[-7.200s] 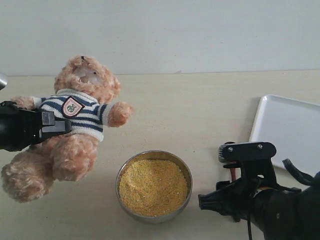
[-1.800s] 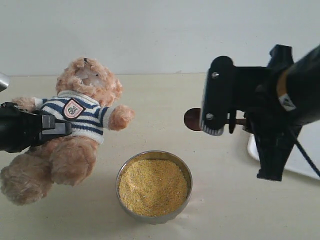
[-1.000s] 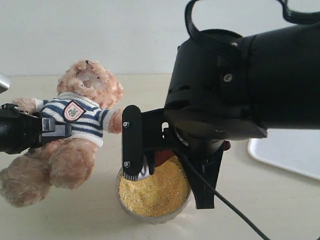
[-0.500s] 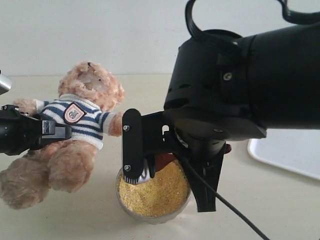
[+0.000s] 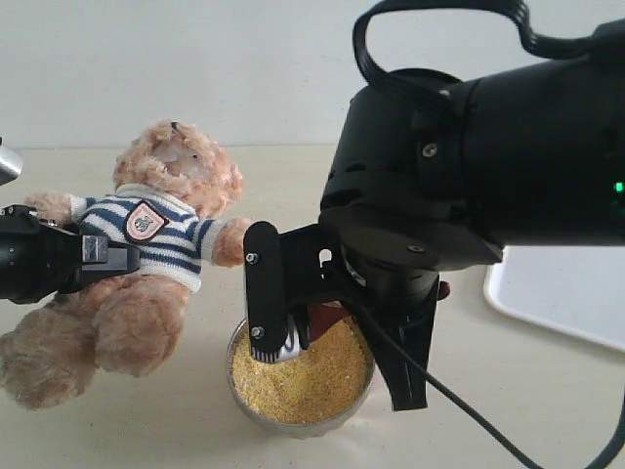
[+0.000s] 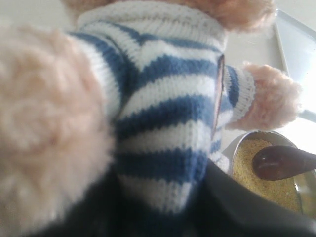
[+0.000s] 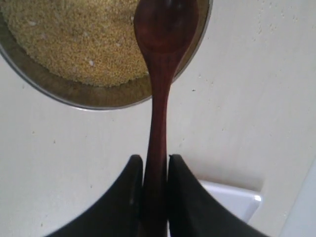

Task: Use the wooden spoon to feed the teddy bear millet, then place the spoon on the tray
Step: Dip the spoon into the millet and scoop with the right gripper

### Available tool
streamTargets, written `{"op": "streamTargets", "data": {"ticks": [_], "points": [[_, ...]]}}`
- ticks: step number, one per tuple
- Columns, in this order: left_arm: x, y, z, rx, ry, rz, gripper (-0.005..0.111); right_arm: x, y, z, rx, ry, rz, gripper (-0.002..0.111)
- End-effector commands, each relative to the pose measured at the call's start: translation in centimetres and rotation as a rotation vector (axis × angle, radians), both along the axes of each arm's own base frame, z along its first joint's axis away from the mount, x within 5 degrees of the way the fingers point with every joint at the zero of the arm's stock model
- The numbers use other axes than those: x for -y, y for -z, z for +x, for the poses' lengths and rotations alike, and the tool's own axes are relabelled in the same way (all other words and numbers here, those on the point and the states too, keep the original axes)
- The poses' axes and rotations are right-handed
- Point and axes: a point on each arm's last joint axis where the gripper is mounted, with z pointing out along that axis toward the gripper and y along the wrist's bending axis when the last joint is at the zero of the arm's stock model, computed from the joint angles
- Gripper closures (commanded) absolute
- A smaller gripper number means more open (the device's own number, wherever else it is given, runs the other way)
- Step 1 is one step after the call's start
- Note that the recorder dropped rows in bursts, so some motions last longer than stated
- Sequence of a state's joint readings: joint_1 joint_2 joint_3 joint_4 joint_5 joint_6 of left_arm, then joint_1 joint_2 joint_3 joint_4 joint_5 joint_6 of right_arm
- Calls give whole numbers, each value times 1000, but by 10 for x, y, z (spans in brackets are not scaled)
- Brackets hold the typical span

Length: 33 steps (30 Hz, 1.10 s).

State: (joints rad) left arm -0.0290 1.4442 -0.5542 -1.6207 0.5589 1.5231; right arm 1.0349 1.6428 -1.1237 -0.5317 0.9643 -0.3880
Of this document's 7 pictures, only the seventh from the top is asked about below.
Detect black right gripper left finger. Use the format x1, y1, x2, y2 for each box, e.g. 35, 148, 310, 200
49, 155, 143, 237

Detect steel bowl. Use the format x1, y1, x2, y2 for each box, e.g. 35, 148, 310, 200
0, 0, 214, 111

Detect yellow millet grains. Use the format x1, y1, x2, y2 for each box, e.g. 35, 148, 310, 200
0, 0, 148, 87

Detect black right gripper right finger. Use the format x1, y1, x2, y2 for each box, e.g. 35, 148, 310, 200
167, 155, 264, 237

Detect white plastic tray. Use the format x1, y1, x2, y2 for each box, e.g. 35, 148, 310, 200
199, 180, 263, 223

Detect dark red wooden spoon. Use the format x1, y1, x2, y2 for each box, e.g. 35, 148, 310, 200
133, 0, 198, 237

